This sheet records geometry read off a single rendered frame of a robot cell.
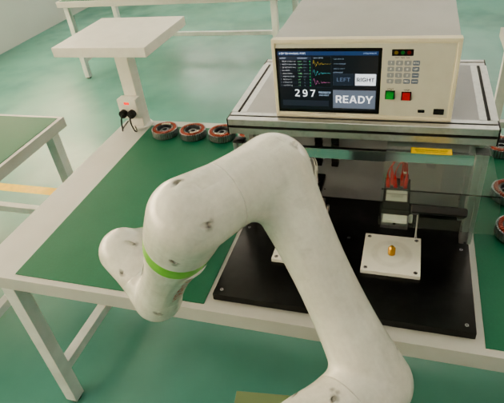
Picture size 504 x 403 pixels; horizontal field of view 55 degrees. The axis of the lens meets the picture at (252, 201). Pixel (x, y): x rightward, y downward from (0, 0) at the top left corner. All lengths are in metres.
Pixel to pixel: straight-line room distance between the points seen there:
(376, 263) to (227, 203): 0.73
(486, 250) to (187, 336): 1.31
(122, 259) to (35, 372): 1.35
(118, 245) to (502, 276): 0.96
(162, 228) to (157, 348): 1.59
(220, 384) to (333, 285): 1.33
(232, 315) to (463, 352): 0.55
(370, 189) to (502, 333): 0.56
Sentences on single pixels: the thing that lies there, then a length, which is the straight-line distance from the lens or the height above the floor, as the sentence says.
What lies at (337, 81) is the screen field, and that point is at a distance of 1.24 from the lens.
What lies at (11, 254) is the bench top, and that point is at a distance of 1.71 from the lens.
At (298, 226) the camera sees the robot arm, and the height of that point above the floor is 1.23.
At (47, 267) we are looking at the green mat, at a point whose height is 0.75.
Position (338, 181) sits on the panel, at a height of 0.83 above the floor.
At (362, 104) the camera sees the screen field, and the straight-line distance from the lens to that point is 1.26.
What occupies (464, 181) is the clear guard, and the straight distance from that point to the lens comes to 1.16.
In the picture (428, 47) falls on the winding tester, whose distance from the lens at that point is 1.20.
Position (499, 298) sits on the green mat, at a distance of 1.35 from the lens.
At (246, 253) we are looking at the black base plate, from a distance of 1.39.
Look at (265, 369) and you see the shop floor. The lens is 2.07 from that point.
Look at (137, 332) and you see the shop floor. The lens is 2.31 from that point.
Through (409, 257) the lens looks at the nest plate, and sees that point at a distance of 1.36.
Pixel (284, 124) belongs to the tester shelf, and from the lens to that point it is 1.29.
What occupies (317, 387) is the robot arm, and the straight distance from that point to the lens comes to 0.84.
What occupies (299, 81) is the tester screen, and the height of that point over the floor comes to 1.21.
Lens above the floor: 1.70
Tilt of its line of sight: 36 degrees down
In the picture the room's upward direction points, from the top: 7 degrees counter-clockwise
